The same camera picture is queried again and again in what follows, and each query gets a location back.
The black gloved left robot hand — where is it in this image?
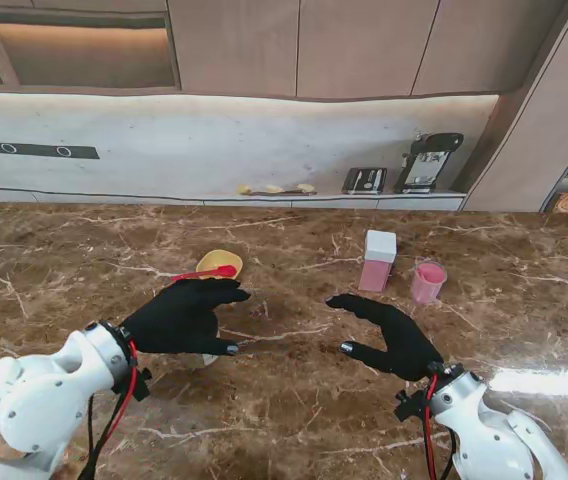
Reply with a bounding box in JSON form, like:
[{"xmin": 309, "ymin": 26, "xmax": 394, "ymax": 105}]
[{"xmin": 122, "ymin": 277, "xmax": 252, "ymax": 357}]

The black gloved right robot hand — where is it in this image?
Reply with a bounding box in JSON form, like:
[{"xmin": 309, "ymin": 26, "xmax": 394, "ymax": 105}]
[{"xmin": 325, "ymin": 293, "xmax": 446, "ymax": 382}]

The red plastic measuring spoon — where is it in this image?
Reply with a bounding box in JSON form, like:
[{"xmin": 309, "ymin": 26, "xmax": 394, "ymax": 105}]
[{"xmin": 171, "ymin": 265, "xmax": 238, "ymax": 284}]

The pink plastic measuring cup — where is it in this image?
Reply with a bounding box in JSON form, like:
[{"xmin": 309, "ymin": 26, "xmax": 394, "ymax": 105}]
[{"xmin": 410, "ymin": 258, "xmax": 449, "ymax": 306}]

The pink container with white lid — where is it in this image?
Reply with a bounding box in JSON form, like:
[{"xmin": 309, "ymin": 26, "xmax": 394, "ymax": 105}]
[{"xmin": 357, "ymin": 229, "xmax": 398, "ymax": 293}]

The yellow plastic bowl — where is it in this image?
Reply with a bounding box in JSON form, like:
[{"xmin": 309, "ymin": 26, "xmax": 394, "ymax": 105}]
[{"xmin": 196, "ymin": 249, "xmax": 244, "ymax": 282}]

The white back counter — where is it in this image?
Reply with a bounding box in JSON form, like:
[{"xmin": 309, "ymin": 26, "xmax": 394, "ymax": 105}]
[{"xmin": 0, "ymin": 185, "xmax": 468, "ymax": 231}]

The dark wooden serving board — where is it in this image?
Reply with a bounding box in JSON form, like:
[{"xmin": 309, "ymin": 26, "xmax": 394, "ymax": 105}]
[{"xmin": 248, "ymin": 188, "xmax": 318, "ymax": 197}]

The black toaster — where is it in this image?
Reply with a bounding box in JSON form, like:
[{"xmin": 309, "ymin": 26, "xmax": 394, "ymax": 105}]
[{"xmin": 341, "ymin": 167, "xmax": 388, "ymax": 195}]

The black espresso machine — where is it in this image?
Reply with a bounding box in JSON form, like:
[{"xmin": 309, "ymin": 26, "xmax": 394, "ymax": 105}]
[{"xmin": 393, "ymin": 132, "xmax": 465, "ymax": 195}]

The tall beige cabinet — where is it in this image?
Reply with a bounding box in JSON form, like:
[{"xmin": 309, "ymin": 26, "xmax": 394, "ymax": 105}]
[{"xmin": 462, "ymin": 0, "xmax": 568, "ymax": 214}]

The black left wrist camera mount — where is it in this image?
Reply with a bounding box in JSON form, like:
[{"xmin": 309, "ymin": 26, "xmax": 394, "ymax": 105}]
[{"xmin": 131, "ymin": 367, "xmax": 153, "ymax": 401}]

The red and black right arm cable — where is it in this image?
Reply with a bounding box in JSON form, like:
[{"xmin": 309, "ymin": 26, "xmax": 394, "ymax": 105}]
[{"xmin": 423, "ymin": 372, "xmax": 458, "ymax": 480}]

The red and black arm cable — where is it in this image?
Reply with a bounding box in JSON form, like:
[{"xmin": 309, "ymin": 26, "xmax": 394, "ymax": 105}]
[
  {"xmin": 77, "ymin": 339, "xmax": 140, "ymax": 480},
  {"xmin": 423, "ymin": 372, "xmax": 458, "ymax": 480}
]

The red and black left arm cable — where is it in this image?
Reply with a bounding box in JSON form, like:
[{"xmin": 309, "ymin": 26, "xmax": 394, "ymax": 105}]
[{"xmin": 77, "ymin": 339, "xmax": 140, "ymax": 480}]

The black wall control strip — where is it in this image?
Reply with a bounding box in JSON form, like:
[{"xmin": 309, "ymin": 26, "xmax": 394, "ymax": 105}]
[{"xmin": 0, "ymin": 140, "xmax": 101, "ymax": 161}]

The beige wall cabinet door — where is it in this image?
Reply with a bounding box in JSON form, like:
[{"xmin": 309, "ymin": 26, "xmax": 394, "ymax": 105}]
[
  {"xmin": 295, "ymin": 0, "xmax": 441, "ymax": 100},
  {"xmin": 167, "ymin": 0, "xmax": 301, "ymax": 100},
  {"xmin": 410, "ymin": 0, "xmax": 568, "ymax": 97}
]

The lit open wall shelf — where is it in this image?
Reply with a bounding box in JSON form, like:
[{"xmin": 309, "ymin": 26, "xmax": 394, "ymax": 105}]
[{"xmin": 0, "ymin": 0, "xmax": 182, "ymax": 94}]

